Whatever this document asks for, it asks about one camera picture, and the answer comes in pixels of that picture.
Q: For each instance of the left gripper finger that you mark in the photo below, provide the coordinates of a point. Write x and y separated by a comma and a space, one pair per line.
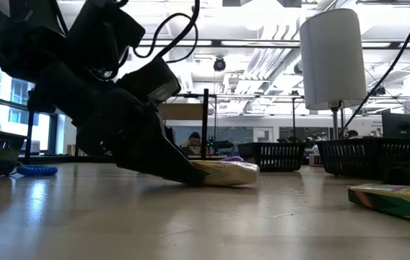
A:
151, 151

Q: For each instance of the yellow green snack bag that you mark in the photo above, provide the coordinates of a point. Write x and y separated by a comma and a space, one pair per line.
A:
234, 173

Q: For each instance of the yellow green crayon box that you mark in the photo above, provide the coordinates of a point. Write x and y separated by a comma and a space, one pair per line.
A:
400, 206

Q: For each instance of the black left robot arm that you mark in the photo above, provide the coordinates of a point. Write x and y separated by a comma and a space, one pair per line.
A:
28, 36

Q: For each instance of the wooden desk riser shelf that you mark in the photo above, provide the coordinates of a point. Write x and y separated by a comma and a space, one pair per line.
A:
183, 112

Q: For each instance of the person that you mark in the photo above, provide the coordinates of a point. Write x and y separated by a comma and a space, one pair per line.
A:
352, 134
193, 142

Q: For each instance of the large glass window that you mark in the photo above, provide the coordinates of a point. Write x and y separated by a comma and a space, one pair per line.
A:
21, 122

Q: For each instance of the round black ceiling device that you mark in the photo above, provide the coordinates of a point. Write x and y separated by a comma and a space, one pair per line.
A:
219, 64

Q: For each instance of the white shade table lamp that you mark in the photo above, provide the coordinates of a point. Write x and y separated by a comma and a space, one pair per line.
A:
331, 57

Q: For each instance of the black computer monitor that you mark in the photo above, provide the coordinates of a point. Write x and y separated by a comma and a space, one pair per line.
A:
400, 125

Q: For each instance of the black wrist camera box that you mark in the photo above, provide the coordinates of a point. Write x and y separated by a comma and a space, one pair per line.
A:
151, 83

